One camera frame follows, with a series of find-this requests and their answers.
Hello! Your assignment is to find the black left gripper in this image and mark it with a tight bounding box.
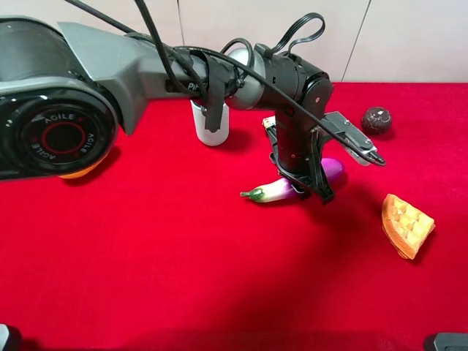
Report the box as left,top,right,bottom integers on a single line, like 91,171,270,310
272,110,334,203

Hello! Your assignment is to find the purple toy eggplant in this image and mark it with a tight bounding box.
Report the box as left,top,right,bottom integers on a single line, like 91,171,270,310
240,157,345,203

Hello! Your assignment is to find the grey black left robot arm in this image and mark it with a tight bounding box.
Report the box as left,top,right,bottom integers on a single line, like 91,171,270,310
1,17,333,200

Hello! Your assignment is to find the dark object bottom right corner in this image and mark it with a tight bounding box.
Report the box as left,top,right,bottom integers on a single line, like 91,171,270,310
423,333,468,351

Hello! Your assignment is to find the dark object corner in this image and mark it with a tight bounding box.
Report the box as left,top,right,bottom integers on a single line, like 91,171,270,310
0,324,22,351
423,333,468,351

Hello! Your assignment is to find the dark object bottom left corner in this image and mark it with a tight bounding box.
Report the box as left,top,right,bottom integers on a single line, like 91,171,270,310
0,324,22,351

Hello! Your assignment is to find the small green candy box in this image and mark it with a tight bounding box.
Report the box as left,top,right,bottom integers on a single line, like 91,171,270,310
262,116,276,132

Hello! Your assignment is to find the dark brown round ball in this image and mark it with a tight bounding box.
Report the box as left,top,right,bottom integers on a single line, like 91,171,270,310
361,107,392,135

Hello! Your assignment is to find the grey-blue plastic cup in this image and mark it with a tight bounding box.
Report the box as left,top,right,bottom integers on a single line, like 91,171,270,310
190,100,231,147

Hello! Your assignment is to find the orange toy waffle piece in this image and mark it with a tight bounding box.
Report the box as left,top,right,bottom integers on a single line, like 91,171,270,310
381,194,435,260

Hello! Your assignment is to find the red table cloth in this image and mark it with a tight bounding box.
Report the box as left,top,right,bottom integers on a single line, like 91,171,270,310
1,83,467,350

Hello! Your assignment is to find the yellow toy mango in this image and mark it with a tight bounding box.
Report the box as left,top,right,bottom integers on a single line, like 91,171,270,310
60,164,98,179

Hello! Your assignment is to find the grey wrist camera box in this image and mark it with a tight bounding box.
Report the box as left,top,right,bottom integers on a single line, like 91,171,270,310
321,112,385,167

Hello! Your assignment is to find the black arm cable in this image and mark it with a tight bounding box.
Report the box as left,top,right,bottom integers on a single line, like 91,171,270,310
65,0,366,147

